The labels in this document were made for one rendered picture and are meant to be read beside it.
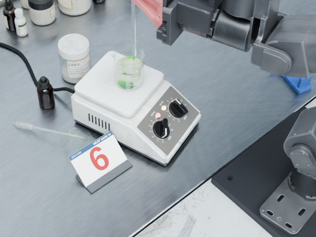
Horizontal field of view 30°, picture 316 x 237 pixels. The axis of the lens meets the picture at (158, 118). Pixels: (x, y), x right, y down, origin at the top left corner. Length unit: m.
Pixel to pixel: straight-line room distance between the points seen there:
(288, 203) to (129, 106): 0.31
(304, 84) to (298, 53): 0.40
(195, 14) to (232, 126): 0.34
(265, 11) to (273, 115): 0.38
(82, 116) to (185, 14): 0.32
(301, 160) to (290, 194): 0.11
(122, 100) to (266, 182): 0.28
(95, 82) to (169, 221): 0.27
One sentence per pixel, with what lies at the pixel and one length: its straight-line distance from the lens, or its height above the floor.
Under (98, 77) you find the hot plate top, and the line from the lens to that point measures 1.05.
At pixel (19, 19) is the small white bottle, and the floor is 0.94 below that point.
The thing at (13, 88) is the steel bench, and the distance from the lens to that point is 1.17.
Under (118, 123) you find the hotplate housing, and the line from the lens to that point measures 1.01.
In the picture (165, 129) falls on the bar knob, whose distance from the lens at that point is 1.00.
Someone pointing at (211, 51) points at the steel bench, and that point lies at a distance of 1.24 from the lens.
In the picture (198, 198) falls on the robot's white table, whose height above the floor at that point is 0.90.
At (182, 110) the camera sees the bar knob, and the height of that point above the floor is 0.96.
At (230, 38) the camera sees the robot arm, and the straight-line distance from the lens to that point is 0.82.
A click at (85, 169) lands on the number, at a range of 1.00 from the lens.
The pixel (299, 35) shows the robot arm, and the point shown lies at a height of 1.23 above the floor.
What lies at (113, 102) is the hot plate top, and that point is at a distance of 1.00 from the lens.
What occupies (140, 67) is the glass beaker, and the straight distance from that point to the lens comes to 0.99.
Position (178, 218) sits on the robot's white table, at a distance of 0.97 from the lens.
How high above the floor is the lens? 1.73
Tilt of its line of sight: 49 degrees down
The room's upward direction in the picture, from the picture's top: 3 degrees clockwise
